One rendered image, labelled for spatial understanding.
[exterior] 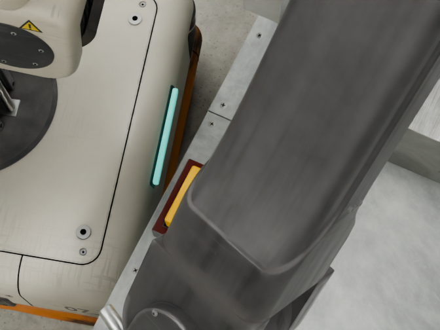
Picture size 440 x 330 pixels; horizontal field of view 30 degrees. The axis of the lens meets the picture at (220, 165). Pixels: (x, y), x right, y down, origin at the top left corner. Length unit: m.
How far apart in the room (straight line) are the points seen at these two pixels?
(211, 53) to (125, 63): 0.36
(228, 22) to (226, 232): 1.50
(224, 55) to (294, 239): 1.47
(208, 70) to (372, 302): 1.05
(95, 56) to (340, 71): 1.20
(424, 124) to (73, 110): 0.81
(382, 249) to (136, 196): 0.65
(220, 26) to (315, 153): 1.51
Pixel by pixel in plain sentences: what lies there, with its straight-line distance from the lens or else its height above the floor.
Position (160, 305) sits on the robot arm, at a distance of 0.35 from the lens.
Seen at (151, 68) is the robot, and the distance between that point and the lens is 1.44.
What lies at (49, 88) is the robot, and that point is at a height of 0.27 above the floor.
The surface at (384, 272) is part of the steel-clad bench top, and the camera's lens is 0.78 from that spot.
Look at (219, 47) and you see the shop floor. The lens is 1.77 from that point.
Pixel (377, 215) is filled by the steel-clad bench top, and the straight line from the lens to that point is 0.80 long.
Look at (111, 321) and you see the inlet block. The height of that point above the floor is 0.94.
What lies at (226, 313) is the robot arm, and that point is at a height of 1.23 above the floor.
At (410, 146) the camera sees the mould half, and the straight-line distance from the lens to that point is 0.77.
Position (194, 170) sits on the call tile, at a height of 0.84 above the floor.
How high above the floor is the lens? 1.55
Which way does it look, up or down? 69 degrees down
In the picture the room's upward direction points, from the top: 3 degrees counter-clockwise
